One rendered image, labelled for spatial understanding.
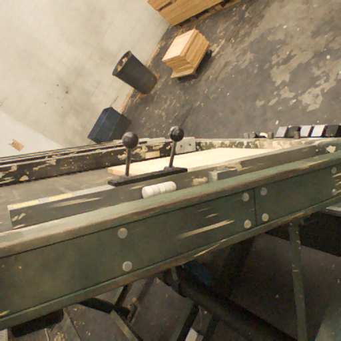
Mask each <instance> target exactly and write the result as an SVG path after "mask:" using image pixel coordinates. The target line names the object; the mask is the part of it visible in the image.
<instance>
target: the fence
mask: <svg viewBox="0 0 341 341"><path fill-rule="evenodd" d="M311 157H316V146H315V145H297V146H294V147H290V148H286V149H280V150H275V151H270V152H265V153H259V154H255V155H249V156H245V157H242V158H238V159H231V160H228V161H221V162H217V163H210V164H207V165H200V166H196V167H193V168H189V169H188V172H182V173H178V174H175V175H171V176H165V177H161V178H155V179H151V180H145V181H141V182H135V183H134V184H132V183H131V184H128V185H124V186H118V187H114V186H110V185H106V186H99V187H95V188H89V189H85V190H78V191H74V192H68V193H65V194H61V195H57V196H62V195H66V194H69V193H71V194H72V195H73V196H68V197H64V198H58V199H54V200H49V199H48V198H53V197H56V196H50V197H47V198H41V199H37V200H38V201H39V202H37V203H34V204H28V205H23V206H21V207H17V208H13V205H16V204H10V205H8V210H9V216H10V221H11V226H12V227H13V230H14V229H17V228H19V227H20V228H23V227H26V226H29V225H32V224H37V223H40V222H46V221H49V220H55V219H58V218H63V217H66V216H72V215H76V214H81V213H84V212H89V211H90V210H96V209H99V208H105V207H108V206H113V205H117V204H122V203H126V202H130V201H131V200H136V199H141V198H144V197H143V194H142V189H143V188H144V187H147V186H153V185H156V184H162V183H163V182H171V181H172V182H174V184H176V189H177V190H178V189H182V188H188V187H191V186H196V185H200V184H205V183H206V182H208V171H214V170H217V169H223V168H234V169H238V174H244V173H248V172H252V171H259V170H262V169H267V168H270V167H275V166H276V165H282V164H285V163H291V162H294V161H299V160H303V159H308V158H311ZM32 201H36V200H30V201H27V202H32ZM21 203H26V202H20V203H17V204H21Z"/></svg>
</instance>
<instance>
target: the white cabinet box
mask: <svg viewBox="0 0 341 341"><path fill-rule="evenodd" d="M55 149H65V148H64V147H62V146H61V145H59V144H57V143H56V142H54V141H52V140H50V139H48V138H47V137H45V136H44V135H42V134H41V133H38V132H37V131H34V130H33V129H31V128H29V127H28V126H26V125H25V124H24V123H21V122H19V121H18V120H16V119H14V118H13V117H10V116H9V115H7V114H6V113H4V112H1V110H0V157H8V156H14V155H18V154H24V153H34V152H39V151H49V150H55Z"/></svg>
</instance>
